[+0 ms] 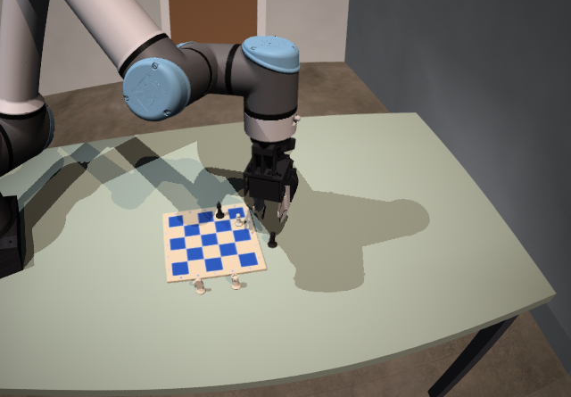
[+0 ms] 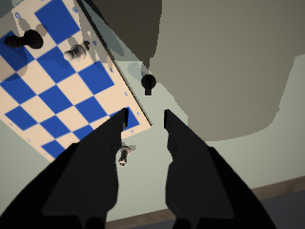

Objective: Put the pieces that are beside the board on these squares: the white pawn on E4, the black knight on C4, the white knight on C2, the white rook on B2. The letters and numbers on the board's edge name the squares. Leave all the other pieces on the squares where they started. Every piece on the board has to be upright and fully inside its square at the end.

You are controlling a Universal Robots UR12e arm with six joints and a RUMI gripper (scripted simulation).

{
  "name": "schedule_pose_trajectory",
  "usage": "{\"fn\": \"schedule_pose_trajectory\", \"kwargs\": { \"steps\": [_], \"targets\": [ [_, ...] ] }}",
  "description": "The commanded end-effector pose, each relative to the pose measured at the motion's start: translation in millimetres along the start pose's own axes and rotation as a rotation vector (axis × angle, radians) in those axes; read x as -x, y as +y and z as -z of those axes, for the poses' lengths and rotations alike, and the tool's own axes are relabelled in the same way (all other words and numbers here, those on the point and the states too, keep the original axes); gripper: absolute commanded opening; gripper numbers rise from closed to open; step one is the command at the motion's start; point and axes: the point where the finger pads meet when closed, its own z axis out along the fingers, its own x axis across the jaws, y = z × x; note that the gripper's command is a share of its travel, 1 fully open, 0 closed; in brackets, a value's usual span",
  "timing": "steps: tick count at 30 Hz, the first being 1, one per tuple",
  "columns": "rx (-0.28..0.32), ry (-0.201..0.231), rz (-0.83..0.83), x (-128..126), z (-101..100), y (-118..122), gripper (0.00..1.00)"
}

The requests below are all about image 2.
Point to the blue and cream chessboard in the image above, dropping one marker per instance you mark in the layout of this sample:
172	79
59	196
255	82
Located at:
49	101

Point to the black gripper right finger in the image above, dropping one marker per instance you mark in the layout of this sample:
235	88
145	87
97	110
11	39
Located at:
202	187

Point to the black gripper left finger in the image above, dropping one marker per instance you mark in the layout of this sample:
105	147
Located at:
81	183

